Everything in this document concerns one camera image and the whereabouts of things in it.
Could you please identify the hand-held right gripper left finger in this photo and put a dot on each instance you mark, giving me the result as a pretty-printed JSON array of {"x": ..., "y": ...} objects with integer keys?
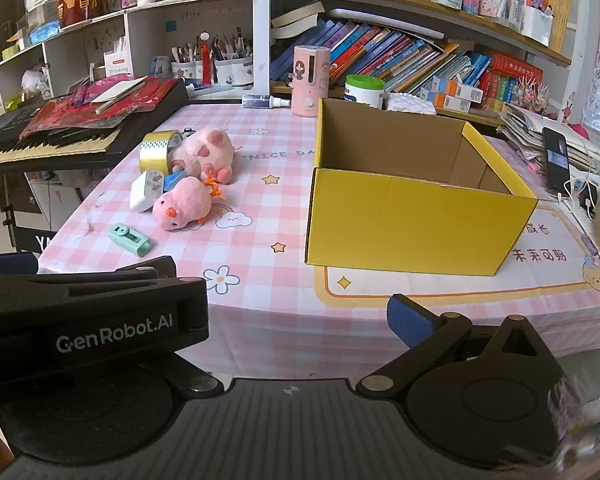
[{"x": 189, "y": 376}]

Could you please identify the small grey toy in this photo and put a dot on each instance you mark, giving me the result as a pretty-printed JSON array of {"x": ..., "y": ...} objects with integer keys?
[{"x": 189, "y": 131}]

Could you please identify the wooden bookshelf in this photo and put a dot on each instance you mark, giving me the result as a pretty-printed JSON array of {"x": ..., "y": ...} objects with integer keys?
[{"x": 505, "y": 35}]

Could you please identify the mint green plastic gadget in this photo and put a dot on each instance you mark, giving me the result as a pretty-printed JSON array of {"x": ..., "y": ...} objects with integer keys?
[{"x": 129, "y": 240}]

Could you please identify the pink cylinder appliance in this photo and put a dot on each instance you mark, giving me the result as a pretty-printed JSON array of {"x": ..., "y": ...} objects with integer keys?
[{"x": 309, "y": 80}]

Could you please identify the red boxed book set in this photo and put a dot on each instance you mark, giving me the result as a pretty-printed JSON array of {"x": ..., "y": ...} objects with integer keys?
[{"x": 512, "y": 72}]

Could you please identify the pink dried flower bunch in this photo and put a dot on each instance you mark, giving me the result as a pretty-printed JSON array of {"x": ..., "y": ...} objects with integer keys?
[{"x": 532, "y": 92}]

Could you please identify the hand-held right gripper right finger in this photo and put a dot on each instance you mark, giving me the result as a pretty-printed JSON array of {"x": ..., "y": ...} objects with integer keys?
[{"x": 409, "y": 321}]

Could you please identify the orange white small box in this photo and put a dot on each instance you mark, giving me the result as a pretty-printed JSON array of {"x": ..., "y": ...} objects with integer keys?
[
  {"x": 445, "y": 102},
  {"x": 457, "y": 87}
]

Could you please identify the pink chick plush toy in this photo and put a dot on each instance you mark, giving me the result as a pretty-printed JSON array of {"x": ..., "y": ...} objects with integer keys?
[{"x": 182, "y": 205}]

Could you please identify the black keyboard stand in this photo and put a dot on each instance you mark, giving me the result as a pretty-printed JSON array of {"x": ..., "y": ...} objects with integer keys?
[{"x": 7, "y": 210}]

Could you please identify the white power adapter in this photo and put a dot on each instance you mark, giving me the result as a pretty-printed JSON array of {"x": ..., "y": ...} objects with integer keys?
[{"x": 145, "y": 192}]

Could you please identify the pink checkered tablecloth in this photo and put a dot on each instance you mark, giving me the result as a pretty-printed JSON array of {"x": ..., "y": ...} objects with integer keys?
[{"x": 270, "y": 195}]

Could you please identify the white paper bag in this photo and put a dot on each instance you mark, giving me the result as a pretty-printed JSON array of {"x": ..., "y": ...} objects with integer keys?
[{"x": 118, "y": 66}]

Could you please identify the pile of red packets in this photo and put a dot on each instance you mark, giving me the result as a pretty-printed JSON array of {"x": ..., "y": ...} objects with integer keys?
[{"x": 80, "y": 112}]

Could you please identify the pink pig plush toy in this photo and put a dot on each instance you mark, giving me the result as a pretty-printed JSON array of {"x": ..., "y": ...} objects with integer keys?
[{"x": 207, "y": 152}]

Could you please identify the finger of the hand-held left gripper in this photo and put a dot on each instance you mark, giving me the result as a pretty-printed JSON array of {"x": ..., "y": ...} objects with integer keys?
[{"x": 120, "y": 271}]

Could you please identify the white tissue pack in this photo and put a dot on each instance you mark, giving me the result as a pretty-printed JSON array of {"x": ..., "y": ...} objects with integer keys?
[{"x": 410, "y": 103}]

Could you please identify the white shelf unit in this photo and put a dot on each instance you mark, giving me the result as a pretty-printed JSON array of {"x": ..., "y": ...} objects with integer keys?
[{"x": 145, "y": 30}]

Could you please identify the small white blue bottle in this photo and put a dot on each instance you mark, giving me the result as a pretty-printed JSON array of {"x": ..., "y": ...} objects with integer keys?
[{"x": 260, "y": 101}]

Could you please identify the row of leaning books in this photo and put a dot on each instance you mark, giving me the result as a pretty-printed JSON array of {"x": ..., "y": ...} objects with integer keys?
[{"x": 380, "y": 55}]

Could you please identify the stack of papers and booklets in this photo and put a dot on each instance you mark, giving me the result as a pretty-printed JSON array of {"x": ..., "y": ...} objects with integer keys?
[{"x": 525, "y": 130}]

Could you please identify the black electronic keyboard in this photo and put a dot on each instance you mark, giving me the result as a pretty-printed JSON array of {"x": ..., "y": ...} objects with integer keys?
[{"x": 40, "y": 145}]

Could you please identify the pink cloth item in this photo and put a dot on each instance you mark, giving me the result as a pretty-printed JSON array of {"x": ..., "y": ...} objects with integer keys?
[{"x": 580, "y": 131}]

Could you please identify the kraft paper card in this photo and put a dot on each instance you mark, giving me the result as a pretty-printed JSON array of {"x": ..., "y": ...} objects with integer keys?
[{"x": 117, "y": 91}]

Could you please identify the black smartphone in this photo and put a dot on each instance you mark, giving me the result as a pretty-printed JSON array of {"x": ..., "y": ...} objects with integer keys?
[{"x": 556, "y": 160}]

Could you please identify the white tub green lid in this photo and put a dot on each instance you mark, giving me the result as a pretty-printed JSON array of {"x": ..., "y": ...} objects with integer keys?
[{"x": 364, "y": 92}]

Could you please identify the gold tape roll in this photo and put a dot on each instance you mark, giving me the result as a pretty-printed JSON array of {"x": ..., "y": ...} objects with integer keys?
[{"x": 152, "y": 152}]

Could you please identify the white desk organizer with pens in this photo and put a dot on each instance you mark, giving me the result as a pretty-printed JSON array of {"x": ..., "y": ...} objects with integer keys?
[{"x": 535, "y": 25}]

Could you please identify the small blue object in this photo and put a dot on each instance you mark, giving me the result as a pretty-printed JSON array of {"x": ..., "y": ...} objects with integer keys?
[{"x": 172, "y": 180}]

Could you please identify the yellow cardboard box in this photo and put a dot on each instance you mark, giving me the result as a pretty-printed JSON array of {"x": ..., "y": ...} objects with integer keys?
[{"x": 405, "y": 225}]

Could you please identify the white pen holder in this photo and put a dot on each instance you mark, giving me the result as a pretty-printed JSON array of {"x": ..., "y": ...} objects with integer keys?
[
  {"x": 185, "y": 69},
  {"x": 235, "y": 71}
]

